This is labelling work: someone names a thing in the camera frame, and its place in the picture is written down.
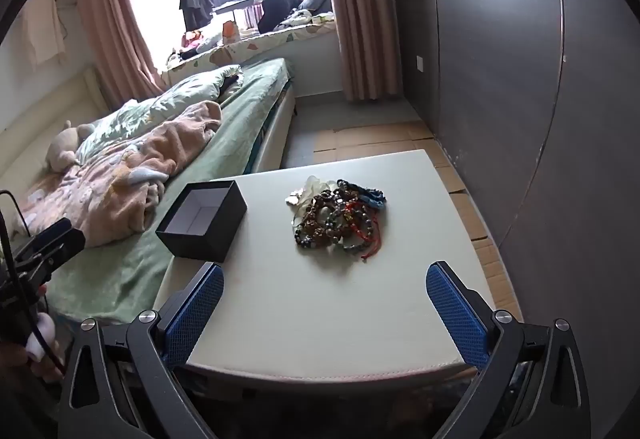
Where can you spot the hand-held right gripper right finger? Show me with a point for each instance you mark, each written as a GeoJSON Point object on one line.
{"type": "Point", "coordinates": [456, 319]}

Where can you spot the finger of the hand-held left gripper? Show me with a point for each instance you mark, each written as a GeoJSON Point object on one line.
{"type": "Point", "coordinates": [50, 233]}
{"type": "Point", "coordinates": [65, 246]}

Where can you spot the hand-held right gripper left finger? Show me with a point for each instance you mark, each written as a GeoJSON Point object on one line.
{"type": "Point", "coordinates": [196, 314]}

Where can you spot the black square box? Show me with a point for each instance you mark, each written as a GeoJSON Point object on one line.
{"type": "Point", "coordinates": [220, 229]}

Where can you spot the person's left hand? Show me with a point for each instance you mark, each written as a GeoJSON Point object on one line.
{"type": "Point", "coordinates": [42, 344]}

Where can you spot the beige plush toy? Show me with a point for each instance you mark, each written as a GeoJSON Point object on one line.
{"type": "Point", "coordinates": [62, 149]}

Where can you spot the pink printed blanket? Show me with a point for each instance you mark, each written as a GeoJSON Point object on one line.
{"type": "Point", "coordinates": [125, 179]}

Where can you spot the green patterned pillow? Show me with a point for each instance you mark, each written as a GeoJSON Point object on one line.
{"type": "Point", "coordinates": [180, 94]}

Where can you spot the green bed sheet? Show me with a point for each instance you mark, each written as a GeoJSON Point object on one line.
{"type": "Point", "coordinates": [250, 119]}

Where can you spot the cardboard floor sheets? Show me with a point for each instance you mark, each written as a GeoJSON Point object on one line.
{"type": "Point", "coordinates": [365, 134]}

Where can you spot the hanging beige cloth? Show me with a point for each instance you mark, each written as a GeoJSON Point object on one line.
{"type": "Point", "coordinates": [45, 24]}

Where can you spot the pink curtain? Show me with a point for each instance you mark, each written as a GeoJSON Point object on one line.
{"type": "Point", "coordinates": [115, 19]}
{"type": "Point", "coordinates": [360, 19]}

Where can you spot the dark grey wardrobe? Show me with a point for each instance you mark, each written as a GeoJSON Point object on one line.
{"type": "Point", "coordinates": [500, 69]}

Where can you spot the printed window seat cushion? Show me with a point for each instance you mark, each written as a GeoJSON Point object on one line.
{"type": "Point", "coordinates": [260, 46]}

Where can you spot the dark clothing heap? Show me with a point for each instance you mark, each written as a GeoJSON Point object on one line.
{"type": "Point", "coordinates": [277, 9]}

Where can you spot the white wall socket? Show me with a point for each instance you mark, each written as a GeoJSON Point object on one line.
{"type": "Point", "coordinates": [420, 64]}

